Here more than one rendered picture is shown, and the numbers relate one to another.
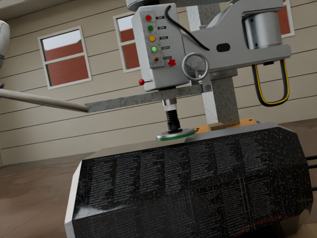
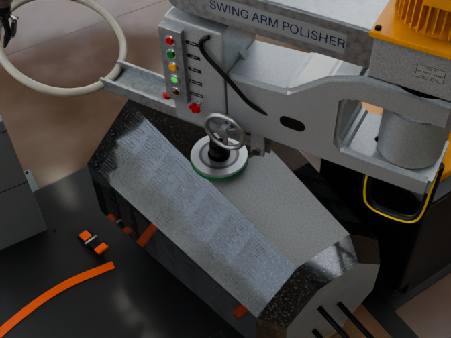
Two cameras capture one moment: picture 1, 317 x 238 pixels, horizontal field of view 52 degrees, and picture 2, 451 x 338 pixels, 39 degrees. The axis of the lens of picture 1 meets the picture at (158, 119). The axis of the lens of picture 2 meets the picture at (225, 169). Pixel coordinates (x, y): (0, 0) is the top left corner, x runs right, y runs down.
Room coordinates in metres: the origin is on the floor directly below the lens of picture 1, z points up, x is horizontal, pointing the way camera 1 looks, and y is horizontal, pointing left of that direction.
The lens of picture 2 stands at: (0.66, -1.26, 2.69)
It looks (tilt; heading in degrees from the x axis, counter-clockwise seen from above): 49 degrees down; 46
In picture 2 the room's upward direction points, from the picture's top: 3 degrees counter-clockwise
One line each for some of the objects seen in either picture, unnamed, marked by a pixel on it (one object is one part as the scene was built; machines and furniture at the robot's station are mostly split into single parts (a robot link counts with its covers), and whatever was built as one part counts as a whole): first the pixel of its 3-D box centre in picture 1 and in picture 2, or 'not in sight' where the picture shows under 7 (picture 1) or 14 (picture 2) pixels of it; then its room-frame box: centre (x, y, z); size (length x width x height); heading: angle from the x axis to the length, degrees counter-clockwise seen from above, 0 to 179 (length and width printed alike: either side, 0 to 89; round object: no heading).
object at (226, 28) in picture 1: (225, 44); (325, 106); (1.85, -0.46, 1.32); 0.74 x 0.23 x 0.49; 106
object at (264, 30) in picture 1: (262, 32); (414, 123); (1.94, -0.71, 1.36); 0.19 x 0.19 x 0.20
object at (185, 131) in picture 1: (175, 132); (219, 155); (1.76, -0.08, 0.89); 0.21 x 0.21 x 0.01
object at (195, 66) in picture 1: (192, 67); (229, 124); (1.68, -0.22, 1.22); 0.15 x 0.10 x 0.15; 106
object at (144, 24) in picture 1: (151, 39); (175, 64); (1.63, -0.04, 1.39); 0.08 x 0.03 x 0.28; 106
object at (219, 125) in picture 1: (216, 127); not in sight; (2.32, -0.40, 0.81); 0.20 x 0.10 x 0.05; 176
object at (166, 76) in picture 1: (173, 49); (235, 70); (1.78, -0.15, 1.34); 0.36 x 0.22 x 0.45; 106
